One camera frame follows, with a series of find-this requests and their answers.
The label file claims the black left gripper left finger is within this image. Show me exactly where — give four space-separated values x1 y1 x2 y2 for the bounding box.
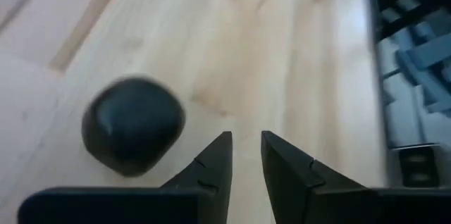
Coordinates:
17 131 233 224

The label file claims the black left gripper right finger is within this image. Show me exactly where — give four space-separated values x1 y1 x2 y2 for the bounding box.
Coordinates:
261 130 451 224

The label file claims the dark brown toy fruit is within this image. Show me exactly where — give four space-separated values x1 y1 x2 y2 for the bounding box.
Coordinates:
80 75 187 178

